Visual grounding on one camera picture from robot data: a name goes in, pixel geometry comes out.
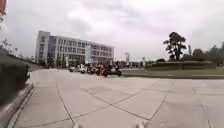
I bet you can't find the grey stone kerb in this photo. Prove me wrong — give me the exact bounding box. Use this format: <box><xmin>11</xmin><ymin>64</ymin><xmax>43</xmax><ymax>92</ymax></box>
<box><xmin>0</xmin><ymin>83</ymin><xmax>35</xmax><ymax>128</ymax></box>

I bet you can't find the long low hedge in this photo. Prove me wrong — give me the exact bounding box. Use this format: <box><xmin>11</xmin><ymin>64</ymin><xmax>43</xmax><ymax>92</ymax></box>
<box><xmin>144</xmin><ymin>60</ymin><xmax>218</xmax><ymax>71</ymax></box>

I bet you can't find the large grey glass-fronted building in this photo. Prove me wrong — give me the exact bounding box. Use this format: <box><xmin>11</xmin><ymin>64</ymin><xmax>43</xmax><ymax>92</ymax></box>
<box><xmin>34</xmin><ymin>30</ymin><xmax>115</xmax><ymax>67</ymax></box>

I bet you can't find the dark green clipped hedge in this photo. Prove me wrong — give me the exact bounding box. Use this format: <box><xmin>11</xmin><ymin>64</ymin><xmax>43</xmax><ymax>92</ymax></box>
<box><xmin>0</xmin><ymin>54</ymin><xmax>32</xmax><ymax>104</ymax></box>

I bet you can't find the grey paved plaza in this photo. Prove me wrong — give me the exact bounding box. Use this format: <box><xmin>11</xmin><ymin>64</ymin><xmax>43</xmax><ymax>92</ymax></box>
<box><xmin>13</xmin><ymin>68</ymin><xmax>224</xmax><ymax>128</ymax></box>

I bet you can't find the grass strip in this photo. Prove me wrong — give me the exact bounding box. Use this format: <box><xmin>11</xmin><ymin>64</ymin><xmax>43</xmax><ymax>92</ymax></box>
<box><xmin>120</xmin><ymin>67</ymin><xmax>224</xmax><ymax>80</ymax></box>

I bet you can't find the row of trees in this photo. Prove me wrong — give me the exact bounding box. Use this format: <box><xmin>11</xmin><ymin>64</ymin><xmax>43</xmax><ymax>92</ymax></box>
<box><xmin>181</xmin><ymin>41</ymin><xmax>224</xmax><ymax>66</ymax></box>

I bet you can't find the row of parked scooters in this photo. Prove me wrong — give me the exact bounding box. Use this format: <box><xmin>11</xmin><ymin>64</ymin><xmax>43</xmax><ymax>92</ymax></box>
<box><xmin>68</xmin><ymin>61</ymin><xmax>123</xmax><ymax>78</ymax></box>

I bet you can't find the tall dark tree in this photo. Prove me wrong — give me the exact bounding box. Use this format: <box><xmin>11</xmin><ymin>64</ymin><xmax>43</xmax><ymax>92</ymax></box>
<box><xmin>162</xmin><ymin>31</ymin><xmax>188</xmax><ymax>62</ymax></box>

